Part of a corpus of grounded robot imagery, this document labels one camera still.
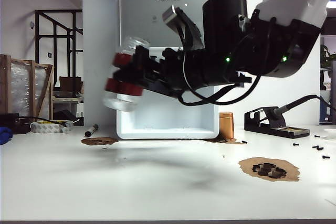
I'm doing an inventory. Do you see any black box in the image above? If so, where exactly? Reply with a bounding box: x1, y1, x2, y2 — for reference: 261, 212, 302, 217
0, 113, 32, 135

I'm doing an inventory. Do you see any blue cloth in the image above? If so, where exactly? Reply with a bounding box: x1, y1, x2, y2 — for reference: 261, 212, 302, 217
0, 126, 14, 146

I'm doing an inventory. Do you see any wooden crate with plastic wrap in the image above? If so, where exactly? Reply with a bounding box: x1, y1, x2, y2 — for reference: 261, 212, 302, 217
0, 54, 55, 121

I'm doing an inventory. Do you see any grey post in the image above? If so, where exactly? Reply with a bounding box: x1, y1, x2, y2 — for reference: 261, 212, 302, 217
330, 60, 336, 109

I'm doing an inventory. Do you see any brown cardboard box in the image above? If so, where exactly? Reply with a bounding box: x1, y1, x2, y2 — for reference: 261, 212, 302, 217
59, 76, 84, 93

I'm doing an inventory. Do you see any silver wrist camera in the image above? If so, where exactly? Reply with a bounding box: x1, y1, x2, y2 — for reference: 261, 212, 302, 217
162, 4, 205, 51

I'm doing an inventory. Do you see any black soldering iron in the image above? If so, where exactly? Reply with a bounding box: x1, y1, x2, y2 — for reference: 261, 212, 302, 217
265, 94, 326, 130

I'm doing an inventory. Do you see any wooden side table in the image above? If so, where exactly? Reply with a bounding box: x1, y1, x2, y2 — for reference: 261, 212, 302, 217
52, 91, 85, 120

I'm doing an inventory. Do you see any large brown patch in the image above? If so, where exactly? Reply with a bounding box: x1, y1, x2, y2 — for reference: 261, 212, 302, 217
238, 156, 301, 183

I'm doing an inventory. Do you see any clear bottle with red belts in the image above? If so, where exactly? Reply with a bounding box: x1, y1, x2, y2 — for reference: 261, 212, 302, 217
102, 36, 151, 112

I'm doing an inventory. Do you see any black metal stair railing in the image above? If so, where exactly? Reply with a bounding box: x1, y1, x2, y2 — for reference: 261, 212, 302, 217
35, 9, 84, 88

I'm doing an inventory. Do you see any black marker pen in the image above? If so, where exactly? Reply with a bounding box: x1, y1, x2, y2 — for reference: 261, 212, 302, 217
84, 124, 99, 138

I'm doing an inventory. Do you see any white dish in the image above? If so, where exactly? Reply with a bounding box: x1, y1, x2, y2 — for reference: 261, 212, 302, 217
324, 128, 336, 141

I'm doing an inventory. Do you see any copper orange canister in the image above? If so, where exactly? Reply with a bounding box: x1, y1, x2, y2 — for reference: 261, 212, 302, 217
219, 111, 235, 141

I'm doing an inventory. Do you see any white backdrop board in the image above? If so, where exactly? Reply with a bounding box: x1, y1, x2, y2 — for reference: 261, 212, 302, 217
82, 0, 321, 127

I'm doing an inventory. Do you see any blue box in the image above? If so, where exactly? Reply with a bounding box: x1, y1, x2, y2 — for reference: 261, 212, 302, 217
320, 104, 336, 125

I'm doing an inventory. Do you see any black soldering iron stand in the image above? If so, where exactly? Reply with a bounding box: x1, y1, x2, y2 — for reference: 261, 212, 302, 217
244, 106, 311, 140

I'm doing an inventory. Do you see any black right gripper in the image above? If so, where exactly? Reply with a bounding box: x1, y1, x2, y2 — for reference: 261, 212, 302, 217
113, 45, 191, 99

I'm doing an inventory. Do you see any white AUX water dispenser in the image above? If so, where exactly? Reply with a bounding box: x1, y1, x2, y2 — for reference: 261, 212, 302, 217
114, 0, 223, 141

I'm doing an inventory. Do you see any white tape roll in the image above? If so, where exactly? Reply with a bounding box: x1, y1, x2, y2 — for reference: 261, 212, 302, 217
29, 120, 74, 133

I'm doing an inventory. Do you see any green potted plant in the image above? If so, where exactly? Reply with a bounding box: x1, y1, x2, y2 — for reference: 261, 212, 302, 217
320, 44, 336, 70

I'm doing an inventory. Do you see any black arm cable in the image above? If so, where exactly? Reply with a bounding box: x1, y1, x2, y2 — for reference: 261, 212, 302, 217
178, 11, 276, 106

